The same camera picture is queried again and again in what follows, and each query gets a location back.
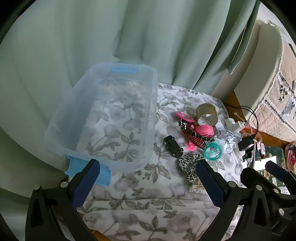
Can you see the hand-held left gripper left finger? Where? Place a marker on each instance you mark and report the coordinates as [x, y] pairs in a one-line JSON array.
[[86, 183]]

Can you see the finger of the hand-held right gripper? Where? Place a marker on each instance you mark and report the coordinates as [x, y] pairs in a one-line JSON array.
[[278, 170], [248, 175]]

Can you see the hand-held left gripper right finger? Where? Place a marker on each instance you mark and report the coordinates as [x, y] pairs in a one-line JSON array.
[[210, 183]]

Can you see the leopard print scrunchie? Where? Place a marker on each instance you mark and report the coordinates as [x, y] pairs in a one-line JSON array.
[[188, 164]]

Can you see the white paper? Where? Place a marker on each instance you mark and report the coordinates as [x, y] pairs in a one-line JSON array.
[[227, 141]]

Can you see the pink hair roller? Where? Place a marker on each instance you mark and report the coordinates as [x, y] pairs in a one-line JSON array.
[[191, 147]]

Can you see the brown hair claw clip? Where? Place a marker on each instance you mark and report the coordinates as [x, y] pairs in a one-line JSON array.
[[196, 140]]

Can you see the black toy car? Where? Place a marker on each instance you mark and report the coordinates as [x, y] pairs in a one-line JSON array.
[[173, 145]]

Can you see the black flower headband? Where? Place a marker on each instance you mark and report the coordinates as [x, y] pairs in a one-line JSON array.
[[185, 125]]

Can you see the white tablet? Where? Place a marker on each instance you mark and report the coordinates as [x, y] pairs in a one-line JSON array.
[[266, 163]]

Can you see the green patterned cloth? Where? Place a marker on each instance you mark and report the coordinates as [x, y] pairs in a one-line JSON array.
[[274, 150]]

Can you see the white power strip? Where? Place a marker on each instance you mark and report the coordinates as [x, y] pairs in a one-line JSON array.
[[233, 124]]

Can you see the floral printed blanket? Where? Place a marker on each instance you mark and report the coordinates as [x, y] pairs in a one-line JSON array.
[[150, 185]]

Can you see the brown packing tape roll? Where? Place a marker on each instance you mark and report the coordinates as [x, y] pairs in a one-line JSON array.
[[205, 110]]

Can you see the wooden nightstand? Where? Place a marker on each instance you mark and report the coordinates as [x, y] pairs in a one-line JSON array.
[[231, 102]]

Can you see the cream headboard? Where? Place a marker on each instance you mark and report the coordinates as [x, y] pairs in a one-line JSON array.
[[256, 69]]

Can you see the pale green curtain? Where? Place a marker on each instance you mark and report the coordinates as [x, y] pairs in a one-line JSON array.
[[115, 41]]

